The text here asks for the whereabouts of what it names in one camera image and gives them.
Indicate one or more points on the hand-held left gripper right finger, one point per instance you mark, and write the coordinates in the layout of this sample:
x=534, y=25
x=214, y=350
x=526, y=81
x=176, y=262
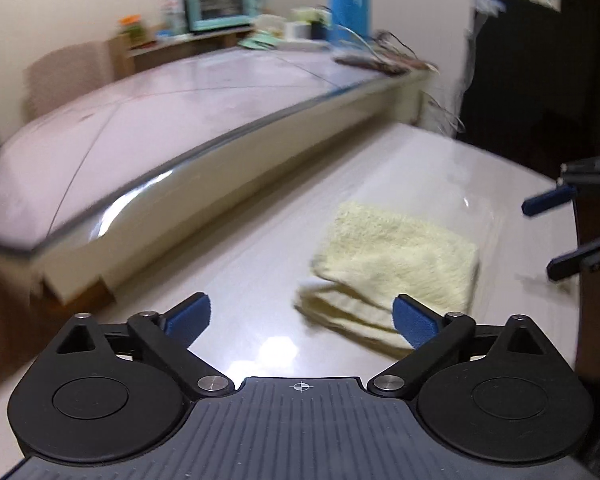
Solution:
x=412, y=322

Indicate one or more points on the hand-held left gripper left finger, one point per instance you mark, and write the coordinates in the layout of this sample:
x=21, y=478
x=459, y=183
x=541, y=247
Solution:
x=192, y=315

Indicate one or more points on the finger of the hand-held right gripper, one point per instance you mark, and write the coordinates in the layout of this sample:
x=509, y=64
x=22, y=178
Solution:
x=567, y=261
x=547, y=201

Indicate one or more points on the yellow towel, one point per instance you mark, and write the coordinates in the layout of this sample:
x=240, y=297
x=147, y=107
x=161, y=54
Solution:
x=400, y=260

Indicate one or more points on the dark cabinet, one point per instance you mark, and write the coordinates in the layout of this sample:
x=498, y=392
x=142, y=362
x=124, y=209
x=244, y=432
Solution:
x=525, y=70

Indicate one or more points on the round glass-top table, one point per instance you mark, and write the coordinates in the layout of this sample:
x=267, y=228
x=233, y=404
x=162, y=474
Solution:
x=145, y=130

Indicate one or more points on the beige quilted cover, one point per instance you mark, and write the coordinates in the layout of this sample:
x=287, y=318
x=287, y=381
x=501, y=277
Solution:
x=65, y=80

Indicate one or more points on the wooden side table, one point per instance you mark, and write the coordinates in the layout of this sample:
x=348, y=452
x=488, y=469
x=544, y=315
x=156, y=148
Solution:
x=180, y=47

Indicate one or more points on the blue thermos jug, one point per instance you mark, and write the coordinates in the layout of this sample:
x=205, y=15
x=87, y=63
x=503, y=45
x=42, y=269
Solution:
x=349, y=2

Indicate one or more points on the green cloth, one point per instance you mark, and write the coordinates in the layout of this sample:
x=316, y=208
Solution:
x=257, y=41

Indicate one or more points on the orange-lid glass jar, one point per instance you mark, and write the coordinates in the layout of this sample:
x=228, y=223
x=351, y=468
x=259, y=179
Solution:
x=131, y=30

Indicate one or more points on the white cup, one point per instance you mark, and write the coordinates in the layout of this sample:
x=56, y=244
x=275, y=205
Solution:
x=297, y=30

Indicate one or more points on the teal toaster oven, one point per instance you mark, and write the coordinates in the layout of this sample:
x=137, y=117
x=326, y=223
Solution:
x=222, y=5

